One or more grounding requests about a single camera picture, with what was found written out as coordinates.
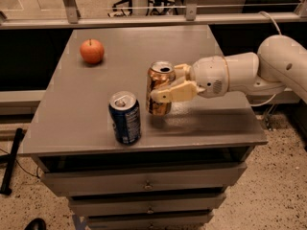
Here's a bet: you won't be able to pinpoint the grey drawer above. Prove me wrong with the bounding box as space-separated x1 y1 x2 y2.
86 211 213 230
42 162 247 196
69 194 225 217

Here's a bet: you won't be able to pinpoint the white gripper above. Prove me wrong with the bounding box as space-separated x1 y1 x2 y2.
150 56 229 104

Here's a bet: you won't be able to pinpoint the orange soda can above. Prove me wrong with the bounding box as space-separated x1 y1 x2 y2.
146 60 176 116

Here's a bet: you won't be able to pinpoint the bottom grey drawer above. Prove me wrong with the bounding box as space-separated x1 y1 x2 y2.
86 211 213 230

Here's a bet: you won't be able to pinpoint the grey drawer cabinet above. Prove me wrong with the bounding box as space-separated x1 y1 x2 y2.
18 24 269 230

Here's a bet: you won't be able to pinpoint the top grey drawer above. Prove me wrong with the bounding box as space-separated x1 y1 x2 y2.
42 162 247 196

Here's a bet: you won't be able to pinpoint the black shoe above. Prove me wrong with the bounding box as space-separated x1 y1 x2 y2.
24 218 46 230

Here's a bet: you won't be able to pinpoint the middle grey drawer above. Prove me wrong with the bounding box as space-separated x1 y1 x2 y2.
69 194 225 217

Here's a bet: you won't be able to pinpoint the black floor cable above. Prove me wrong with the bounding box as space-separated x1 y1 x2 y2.
0 148 41 179

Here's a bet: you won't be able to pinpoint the black metal bar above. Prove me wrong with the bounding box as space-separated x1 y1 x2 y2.
0 128 24 196

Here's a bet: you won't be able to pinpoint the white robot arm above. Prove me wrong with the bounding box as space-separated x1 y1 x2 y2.
151 34 307 103

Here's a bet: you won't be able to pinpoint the white cable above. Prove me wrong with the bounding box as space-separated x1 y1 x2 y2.
248 11 286 108

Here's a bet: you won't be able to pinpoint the grey metal railing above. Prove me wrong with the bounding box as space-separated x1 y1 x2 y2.
0 0 307 30

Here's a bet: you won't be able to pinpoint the red apple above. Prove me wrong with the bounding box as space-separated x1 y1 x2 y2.
80 39 105 64

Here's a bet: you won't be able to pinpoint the blue pepsi can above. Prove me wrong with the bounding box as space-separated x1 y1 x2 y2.
108 91 141 145

